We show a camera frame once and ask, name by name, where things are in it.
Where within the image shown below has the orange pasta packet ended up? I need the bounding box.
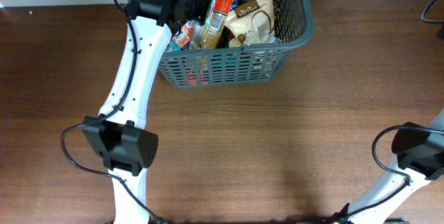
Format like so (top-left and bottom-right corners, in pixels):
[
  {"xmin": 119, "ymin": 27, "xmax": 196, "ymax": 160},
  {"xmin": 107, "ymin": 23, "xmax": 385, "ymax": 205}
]
[{"xmin": 190, "ymin": 0, "xmax": 234, "ymax": 50}]

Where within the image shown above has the Kleenex tissue box pack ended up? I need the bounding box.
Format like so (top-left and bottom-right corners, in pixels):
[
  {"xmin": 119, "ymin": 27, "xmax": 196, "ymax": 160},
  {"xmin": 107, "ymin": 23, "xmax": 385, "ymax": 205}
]
[{"xmin": 164, "ymin": 0, "xmax": 240, "ymax": 52}]

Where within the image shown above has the beige Pantree snack bag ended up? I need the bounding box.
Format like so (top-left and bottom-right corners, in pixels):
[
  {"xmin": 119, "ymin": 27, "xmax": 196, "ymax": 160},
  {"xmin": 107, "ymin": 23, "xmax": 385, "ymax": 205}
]
[{"xmin": 225, "ymin": 0, "xmax": 280, "ymax": 48}]

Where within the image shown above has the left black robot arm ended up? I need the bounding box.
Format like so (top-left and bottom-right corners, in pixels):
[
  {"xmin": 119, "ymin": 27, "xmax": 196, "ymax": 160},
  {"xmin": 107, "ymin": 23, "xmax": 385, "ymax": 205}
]
[{"xmin": 83, "ymin": 0, "xmax": 211, "ymax": 223}]

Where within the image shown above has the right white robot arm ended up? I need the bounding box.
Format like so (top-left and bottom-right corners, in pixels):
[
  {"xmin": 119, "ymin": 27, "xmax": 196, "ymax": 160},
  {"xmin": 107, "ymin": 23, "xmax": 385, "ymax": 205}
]
[{"xmin": 328, "ymin": 112, "xmax": 443, "ymax": 224}]

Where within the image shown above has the grey plastic basket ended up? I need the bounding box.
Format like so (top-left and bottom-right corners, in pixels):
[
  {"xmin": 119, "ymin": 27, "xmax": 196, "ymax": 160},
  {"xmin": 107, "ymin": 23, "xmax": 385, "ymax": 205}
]
[{"xmin": 159, "ymin": 0, "xmax": 314, "ymax": 88}]

